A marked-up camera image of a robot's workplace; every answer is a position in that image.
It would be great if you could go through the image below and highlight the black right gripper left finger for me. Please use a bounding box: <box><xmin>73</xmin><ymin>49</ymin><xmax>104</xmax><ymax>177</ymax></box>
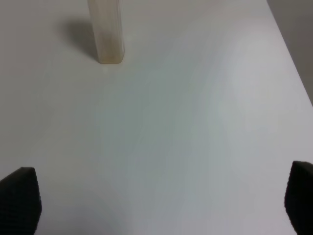
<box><xmin>0</xmin><ymin>167</ymin><xmax>42</xmax><ymax>235</ymax></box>

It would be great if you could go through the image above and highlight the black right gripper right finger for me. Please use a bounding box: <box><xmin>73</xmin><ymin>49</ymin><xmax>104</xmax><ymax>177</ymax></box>
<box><xmin>284</xmin><ymin>161</ymin><xmax>313</xmax><ymax>235</ymax></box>

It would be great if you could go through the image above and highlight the clear bottle with pink label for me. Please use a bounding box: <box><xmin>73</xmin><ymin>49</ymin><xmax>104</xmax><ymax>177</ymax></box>
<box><xmin>88</xmin><ymin>0</ymin><xmax>125</xmax><ymax>64</ymax></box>

